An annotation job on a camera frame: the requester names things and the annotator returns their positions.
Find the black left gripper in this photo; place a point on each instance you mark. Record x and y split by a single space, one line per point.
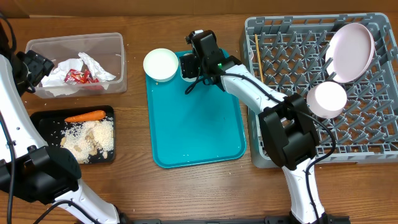
38 65

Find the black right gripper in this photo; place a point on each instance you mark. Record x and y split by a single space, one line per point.
195 63

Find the white upside-down cup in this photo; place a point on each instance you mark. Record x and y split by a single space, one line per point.
189 77

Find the white bowl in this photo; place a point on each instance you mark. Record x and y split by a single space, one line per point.
161 64

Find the white napkin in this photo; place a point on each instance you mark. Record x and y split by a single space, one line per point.
55 80

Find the red snack wrapper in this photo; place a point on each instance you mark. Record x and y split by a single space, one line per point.
74 77

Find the wooden chopstick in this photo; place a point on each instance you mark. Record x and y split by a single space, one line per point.
259 59

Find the orange carrot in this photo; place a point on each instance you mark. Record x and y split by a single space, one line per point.
91 116

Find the white rice pile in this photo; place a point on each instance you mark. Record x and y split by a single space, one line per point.
103 127

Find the peanuts pile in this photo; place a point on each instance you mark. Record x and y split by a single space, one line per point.
85 145

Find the pink bowl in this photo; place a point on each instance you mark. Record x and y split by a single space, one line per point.
326 100

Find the white round plate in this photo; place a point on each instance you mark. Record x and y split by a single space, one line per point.
351 49

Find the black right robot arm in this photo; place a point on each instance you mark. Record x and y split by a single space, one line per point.
287 127

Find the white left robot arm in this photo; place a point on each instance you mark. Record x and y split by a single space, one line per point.
31 169

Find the black waste tray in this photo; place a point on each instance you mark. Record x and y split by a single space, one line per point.
50 124

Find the grey dishwasher rack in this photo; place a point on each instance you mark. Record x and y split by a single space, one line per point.
293 51

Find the teal plastic tray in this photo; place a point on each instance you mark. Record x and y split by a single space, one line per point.
201 127

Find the clear plastic bin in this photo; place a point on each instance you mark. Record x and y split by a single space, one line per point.
106 48

